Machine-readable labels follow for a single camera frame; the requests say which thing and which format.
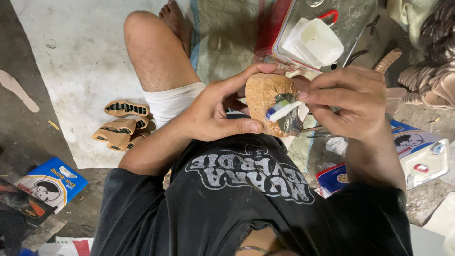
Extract thin metal necklace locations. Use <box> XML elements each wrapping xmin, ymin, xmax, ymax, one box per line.
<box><xmin>235</xmin><ymin>246</ymin><xmax>271</xmax><ymax>255</ymax></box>

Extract person's black printed t-shirt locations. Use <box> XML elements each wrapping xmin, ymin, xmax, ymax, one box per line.
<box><xmin>90</xmin><ymin>113</ymin><xmax>415</xmax><ymax>256</ymax></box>

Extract greenish woven sack mat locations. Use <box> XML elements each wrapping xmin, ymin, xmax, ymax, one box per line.
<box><xmin>189</xmin><ymin>0</ymin><xmax>318</xmax><ymax>173</ymax></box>

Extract tan wedge heel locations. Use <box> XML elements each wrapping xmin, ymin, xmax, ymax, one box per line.
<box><xmin>92</xmin><ymin>128</ymin><xmax>133</xmax><ymax>153</ymax></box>
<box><xmin>127</xmin><ymin>131</ymin><xmax>152</xmax><ymax>150</ymax></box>
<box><xmin>104</xmin><ymin>100</ymin><xmax>150</xmax><ymax>118</ymax></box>
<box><xmin>100</xmin><ymin>117</ymin><xmax>150</xmax><ymax>135</ymax></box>

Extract person's left foot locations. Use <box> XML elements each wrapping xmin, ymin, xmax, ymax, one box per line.
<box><xmin>159</xmin><ymin>0</ymin><xmax>191</xmax><ymax>58</ymax></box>

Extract pale cloth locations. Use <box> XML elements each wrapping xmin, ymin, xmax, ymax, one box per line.
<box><xmin>386</xmin><ymin>0</ymin><xmax>442</xmax><ymax>47</ymax></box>

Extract metal scissors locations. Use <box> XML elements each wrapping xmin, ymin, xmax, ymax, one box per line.
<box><xmin>301</xmin><ymin>125</ymin><xmax>334</xmax><ymax>139</ymax></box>

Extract white floor sheet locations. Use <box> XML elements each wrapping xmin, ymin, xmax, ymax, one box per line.
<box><xmin>10</xmin><ymin>0</ymin><xmax>200</xmax><ymax>170</ymax></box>

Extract white plastic container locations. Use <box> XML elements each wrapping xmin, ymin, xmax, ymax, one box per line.
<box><xmin>281</xmin><ymin>17</ymin><xmax>345</xmax><ymax>69</ymax></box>

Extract black printed packet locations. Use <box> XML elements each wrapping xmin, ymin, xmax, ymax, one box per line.
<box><xmin>0</xmin><ymin>177</ymin><xmax>56</xmax><ymax>230</ymax></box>

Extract crumpled white paper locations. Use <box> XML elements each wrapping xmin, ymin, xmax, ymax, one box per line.
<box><xmin>325</xmin><ymin>137</ymin><xmax>348</xmax><ymax>156</ymax></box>

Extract white and blue toothbrush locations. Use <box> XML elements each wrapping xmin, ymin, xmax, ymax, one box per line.
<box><xmin>265</xmin><ymin>100</ymin><xmax>303</xmax><ymax>122</ymax></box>

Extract person's left leg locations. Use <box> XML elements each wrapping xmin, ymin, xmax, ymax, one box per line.
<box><xmin>123</xmin><ymin>10</ymin><xmax>207</xmax><ymax>94</ymax></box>

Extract pile of pink insoles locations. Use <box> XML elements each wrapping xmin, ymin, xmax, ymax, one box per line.
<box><xmin>397</xmin><ymin>60</ymin><xmax>455</xmax><ymax>111</ymax></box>

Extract beige insole cutout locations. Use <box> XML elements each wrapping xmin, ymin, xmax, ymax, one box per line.
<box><xmin>0</xmin><ymin>69</ymin><xmax>40</xmax><ymax>114</ymax></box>

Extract person's left hand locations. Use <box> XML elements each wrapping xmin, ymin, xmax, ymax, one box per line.
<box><xmin>184</xmin><ymin>62</ymin><xmax>286</xmax><ymax>143</ymax></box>

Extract blue glue tin with cap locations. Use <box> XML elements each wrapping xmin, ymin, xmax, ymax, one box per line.
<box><xmin>389</xmin><ymin>119</ymin><xmax>451</xmax><ymax>191</ymax></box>

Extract pink shoe insole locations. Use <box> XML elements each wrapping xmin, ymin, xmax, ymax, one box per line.
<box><xmin>373</xmin><ymin>48</ymin><xmax>403</xmax><ymax>74</ymax></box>

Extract heap of dark soles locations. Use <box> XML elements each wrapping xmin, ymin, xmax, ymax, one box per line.
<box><xmin>419</xmin><ymin>0</ymin><xmax>455</xmax><ymax>65</ymax></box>

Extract person's right hand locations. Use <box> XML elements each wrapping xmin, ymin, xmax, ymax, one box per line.
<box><xmin>298</xmin><ymin>66</ymin><xmax>392</xmax><ymax>142</ymax></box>

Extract person's white shorts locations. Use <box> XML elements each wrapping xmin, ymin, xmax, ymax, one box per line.
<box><xmin>143</xmin><ymin>82</ymin><xmax>230</xmax><ymax>129</ymax></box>

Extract cork covered wedge heel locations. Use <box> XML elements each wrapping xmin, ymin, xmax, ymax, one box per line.
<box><xmin>245</xmin><ymin>73</ymin><xmax>305</xmax><ymax>138</ymax></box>

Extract flat blue tin sheet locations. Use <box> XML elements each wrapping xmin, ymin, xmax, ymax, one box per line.
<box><xmin>315</xmin><ymin>162</ymin><xmax>351</xmax><ymax>199</ymax></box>

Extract grey wooden board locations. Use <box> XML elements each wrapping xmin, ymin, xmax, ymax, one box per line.
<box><xmin>21</xmin><ymin>215</ymin><xmax>67</xmax><ymax>252</ymax></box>

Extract white and red sack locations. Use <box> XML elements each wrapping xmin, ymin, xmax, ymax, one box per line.
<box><xmin>37</xmin><ymin>236</ymin><xmax>95</xmax><ymax>256</ymax></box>

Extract red handle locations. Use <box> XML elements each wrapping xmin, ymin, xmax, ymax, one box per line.
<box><xmin>316</xmin><ymin>9</ymin><xmax>340</xmax><ymax>28</ymax></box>

